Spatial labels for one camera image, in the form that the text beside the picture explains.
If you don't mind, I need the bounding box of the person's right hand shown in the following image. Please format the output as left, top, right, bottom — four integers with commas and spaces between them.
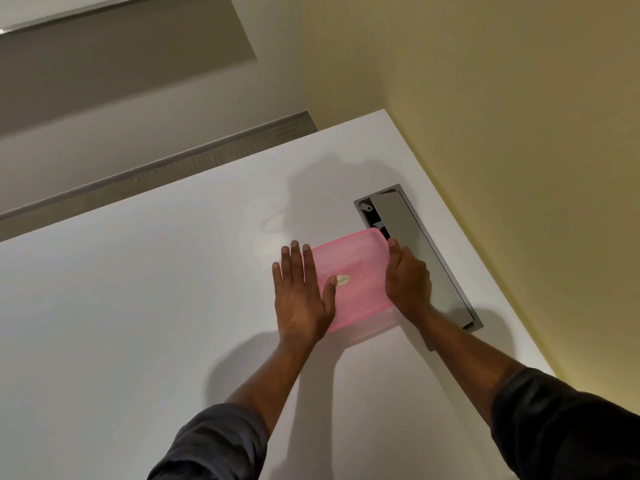
385, 238, 432, 323

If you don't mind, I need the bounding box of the person's left hand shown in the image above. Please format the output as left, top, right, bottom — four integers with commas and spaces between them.
272, 240, 338, 344

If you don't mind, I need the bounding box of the pink translucent plastic container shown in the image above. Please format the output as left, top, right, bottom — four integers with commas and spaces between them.
310, 227, 396, 333

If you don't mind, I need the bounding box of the person's right forearm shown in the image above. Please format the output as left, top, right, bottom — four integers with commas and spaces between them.
413, 306, 640, 480

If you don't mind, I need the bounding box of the person's left forearm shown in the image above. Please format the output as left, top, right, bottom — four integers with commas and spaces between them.
147, 337, 318, 480

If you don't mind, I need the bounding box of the grey metal cable port flap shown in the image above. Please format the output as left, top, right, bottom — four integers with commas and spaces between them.
354, 184, 484, 333

